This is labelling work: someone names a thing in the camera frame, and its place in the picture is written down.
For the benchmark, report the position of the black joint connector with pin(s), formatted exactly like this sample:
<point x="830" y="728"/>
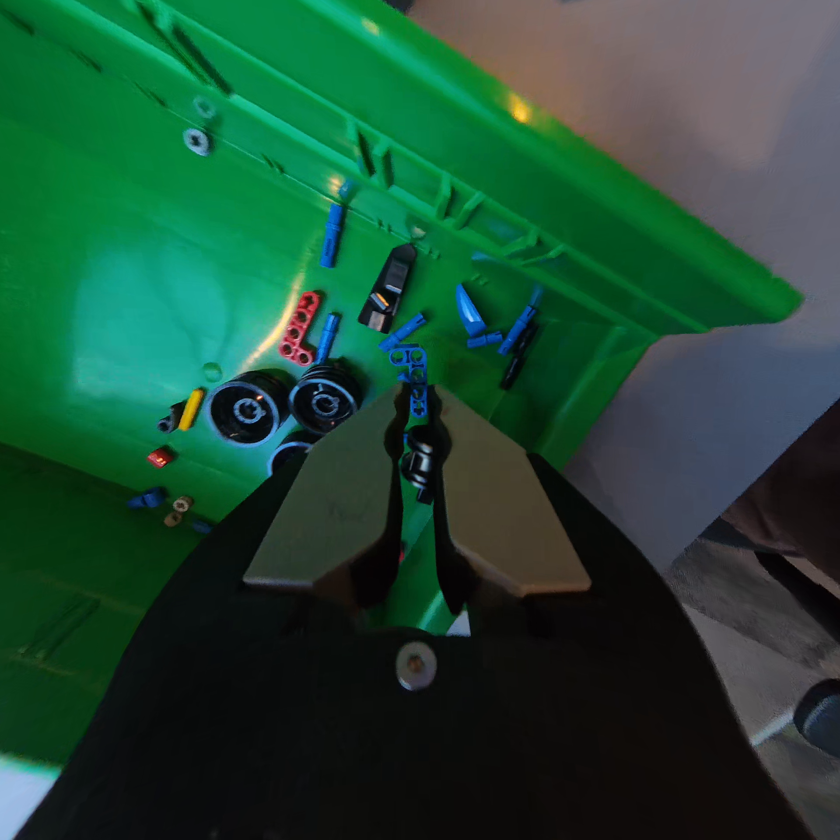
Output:
<point x="420" y="459"/>

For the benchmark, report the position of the long blue connector pin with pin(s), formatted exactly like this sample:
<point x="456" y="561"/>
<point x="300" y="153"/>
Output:
<point x="518" y="325"/>

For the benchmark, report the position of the green box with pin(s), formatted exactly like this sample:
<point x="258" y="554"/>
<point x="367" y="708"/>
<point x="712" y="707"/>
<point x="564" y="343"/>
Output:
<point x="131" y="262"/>

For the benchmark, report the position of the black angled panel piece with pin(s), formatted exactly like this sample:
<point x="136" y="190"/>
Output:
<point x="387" y="289"/>

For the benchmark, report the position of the black connector pin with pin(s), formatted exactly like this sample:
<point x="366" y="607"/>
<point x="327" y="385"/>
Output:
<point x="518" y="361"/>

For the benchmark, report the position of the small grey bush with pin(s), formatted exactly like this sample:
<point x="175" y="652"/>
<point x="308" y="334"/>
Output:
<point x="197" y="141"/>

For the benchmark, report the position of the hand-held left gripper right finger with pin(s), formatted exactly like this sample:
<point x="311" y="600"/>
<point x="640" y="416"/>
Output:
<point x="512" y="525"/>

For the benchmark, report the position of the blue curved tooth piece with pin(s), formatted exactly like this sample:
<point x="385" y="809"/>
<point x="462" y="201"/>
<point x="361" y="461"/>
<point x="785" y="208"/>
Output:
<point x="469" y="308"/>

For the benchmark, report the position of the grey desk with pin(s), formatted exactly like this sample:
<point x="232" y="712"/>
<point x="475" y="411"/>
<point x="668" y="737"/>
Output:
<point x="689" y="164"/>

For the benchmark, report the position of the blue L-shaped beam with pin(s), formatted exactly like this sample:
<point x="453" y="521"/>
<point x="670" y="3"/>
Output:
<point x="413" y="374"/>

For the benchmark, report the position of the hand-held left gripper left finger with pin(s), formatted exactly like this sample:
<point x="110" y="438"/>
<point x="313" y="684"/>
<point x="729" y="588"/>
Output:
<point x="321" y="518"/>

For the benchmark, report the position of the black wheel rim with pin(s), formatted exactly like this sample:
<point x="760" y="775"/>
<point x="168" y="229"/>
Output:
<point x="325" y="400"/>
<point x="289" y="453"/>
<point x="246" y="410"/>

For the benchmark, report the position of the small red piece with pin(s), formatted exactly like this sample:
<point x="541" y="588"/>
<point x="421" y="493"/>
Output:
<point x="161" y="457"/>

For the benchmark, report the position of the red L-shaped beam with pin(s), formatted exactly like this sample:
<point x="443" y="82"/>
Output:
<point x="300" y="328"/>

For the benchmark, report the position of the yellow axle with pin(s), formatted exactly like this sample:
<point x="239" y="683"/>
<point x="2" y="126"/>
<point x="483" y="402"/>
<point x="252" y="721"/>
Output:
<point x="190" y="408"/>

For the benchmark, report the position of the black chair caster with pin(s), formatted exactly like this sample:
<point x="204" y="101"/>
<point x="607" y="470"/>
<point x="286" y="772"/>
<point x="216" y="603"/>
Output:
<point x="820" y="715"/>

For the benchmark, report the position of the small black connector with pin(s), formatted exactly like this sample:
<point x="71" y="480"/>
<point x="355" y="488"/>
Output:
<point x="169" y="420"/>

